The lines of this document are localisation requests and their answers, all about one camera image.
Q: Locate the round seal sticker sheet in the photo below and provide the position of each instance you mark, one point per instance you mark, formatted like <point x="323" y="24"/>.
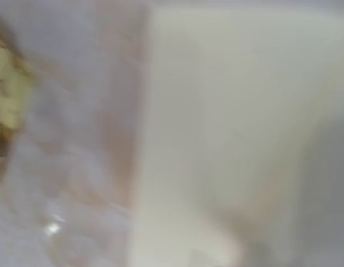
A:
<point x="17" y="81"/>

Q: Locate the cream paper envelope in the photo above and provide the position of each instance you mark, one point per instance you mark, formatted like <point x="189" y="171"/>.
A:
<point x="232" y="99"/>

